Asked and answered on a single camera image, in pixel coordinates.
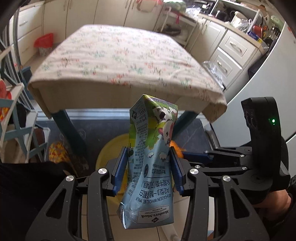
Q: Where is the orange peel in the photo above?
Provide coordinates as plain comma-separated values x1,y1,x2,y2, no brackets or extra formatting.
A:
170,141,185,159

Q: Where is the yellow waste bin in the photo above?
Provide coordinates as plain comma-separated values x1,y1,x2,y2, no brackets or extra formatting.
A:
95,133,129,204

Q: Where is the floral tablecloth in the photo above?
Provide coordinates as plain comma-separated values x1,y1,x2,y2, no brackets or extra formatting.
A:
28,25,227,122

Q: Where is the white shelf rack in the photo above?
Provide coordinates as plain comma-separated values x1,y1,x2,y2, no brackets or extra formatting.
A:
153,6,198,47

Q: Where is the black lidded wok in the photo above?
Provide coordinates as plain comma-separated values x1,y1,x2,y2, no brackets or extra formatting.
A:
162,24,181,37

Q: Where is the red lined trash bin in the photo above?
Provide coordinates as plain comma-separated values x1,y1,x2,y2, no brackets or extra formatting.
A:
34,33,54,56

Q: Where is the person's right hand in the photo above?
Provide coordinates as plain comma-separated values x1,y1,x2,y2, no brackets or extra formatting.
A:
253,190,292,220

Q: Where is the clear plastic bag on drawer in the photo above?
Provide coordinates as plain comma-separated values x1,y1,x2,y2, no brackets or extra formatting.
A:
202,61,226,90

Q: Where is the white hanging cutting board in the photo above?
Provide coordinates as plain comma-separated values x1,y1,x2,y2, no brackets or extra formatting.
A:
137,0,158,13

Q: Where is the blue milk carton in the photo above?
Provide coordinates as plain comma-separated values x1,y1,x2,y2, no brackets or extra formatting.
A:
118,94,178,230

